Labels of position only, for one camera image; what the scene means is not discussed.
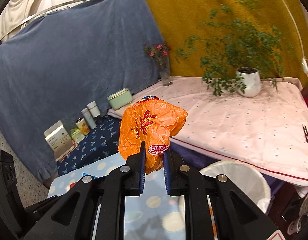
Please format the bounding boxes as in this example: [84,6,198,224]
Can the navy floral cloth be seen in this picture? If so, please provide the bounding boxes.
[57,116,121,176]

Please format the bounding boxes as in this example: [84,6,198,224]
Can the mint green tissue box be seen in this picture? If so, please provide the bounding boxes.
[107,88,133,110]

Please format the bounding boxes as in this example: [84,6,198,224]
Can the white floral card box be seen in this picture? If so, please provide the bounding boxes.
[44,121,77,161]

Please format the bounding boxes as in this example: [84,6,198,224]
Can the pink table cloth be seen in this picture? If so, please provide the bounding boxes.
[107,76,308,188]

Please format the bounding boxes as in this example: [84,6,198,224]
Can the small green wrapped box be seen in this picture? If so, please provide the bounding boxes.
[70,128,85,144]

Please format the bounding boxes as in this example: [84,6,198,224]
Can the white round appliance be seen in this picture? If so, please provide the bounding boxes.
[287,194,308,235]

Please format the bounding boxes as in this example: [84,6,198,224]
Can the green plant white pot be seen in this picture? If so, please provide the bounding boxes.
[175,4,284,97]

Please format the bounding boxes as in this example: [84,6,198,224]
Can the white-lined trash bin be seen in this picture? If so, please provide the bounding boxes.
[200,160,271,213]

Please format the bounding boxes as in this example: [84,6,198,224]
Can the orange plastic bag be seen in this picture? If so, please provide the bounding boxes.
[118,96,187,174]

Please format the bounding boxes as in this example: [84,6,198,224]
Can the yellow hanging blanket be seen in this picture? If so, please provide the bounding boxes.
[146,0,308,85]

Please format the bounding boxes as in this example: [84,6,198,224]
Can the blue-grey hanging blanket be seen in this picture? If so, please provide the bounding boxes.
[0,0,163,181]

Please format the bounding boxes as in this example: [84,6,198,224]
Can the black clip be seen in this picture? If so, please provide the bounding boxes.
[302,125,308,143]

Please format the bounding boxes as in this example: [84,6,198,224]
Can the tall white tube bottle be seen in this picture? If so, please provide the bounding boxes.
[81,108,97,129]

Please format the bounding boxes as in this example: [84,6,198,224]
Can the glass vase pink flowers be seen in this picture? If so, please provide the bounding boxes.
[144,42,172,86]

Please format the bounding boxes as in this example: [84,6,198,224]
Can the white cord with switch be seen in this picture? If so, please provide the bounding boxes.
[267,0,308,120]

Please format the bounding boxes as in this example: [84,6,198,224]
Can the white cylindrical jar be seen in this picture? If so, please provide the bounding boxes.
[87,101,101,118]

